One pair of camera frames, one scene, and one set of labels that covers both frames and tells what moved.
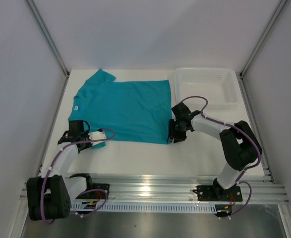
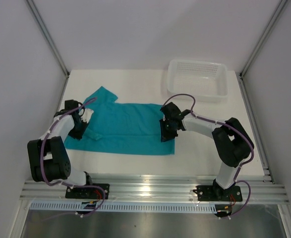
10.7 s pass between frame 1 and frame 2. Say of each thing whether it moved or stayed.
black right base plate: stayed
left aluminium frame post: stayed
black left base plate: stayed
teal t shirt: moved
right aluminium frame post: stayed
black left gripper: moved
